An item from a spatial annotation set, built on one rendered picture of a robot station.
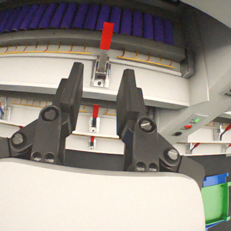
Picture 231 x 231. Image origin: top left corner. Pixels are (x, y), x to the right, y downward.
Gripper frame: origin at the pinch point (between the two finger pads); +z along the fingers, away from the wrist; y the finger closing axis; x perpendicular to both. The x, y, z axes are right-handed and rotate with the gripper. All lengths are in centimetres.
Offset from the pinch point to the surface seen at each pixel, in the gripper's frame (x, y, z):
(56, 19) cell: -0.5, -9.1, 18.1
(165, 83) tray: -6.5, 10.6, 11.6
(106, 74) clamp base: -5.4, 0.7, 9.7
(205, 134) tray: -25.8, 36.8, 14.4
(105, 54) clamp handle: -2.4, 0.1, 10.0
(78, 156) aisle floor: -56, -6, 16
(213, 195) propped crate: -51, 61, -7
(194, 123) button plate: -14.1, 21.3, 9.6
